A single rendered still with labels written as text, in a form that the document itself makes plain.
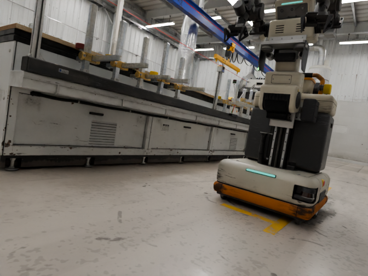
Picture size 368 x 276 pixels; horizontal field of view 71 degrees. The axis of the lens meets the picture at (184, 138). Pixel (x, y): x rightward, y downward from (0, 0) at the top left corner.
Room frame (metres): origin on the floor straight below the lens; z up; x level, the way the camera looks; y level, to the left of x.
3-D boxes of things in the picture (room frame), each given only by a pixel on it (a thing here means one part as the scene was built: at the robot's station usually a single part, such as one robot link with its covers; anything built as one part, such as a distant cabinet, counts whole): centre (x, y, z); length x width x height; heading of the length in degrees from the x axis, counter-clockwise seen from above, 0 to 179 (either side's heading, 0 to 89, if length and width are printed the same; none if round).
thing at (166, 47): (2.34, 0.28, 0.92); 0.04 x 0.04 x 0.48; 54
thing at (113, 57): (1.74, 0.65, 0.80); 0.43 x 0.03 x 0.04; 54
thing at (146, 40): (2.14, 0.43, 0.88); 0.04 x 0.04 x 0.48; 54
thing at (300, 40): (1.61, -0.52, 0.99); 0.28 x 0.16 x 0.22; 54
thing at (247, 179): (1.85, -0.69, 0.16); 0.67 x 0.64 x 0.25; 144
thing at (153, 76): (2.14, 0.36, 0.80); 0.43 x 0.03 x 0.04; 54
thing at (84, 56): (1.75, 0.71, 0.80); 0.14 x 0.06 x 0.05; 144
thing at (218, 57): (8.61, -1.03, 2.65); 1.71 x 0.09 x 0.32; 144
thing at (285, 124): (1.68, -0.64, 0.68); 0.28 x 0.27 x 0.25; 54
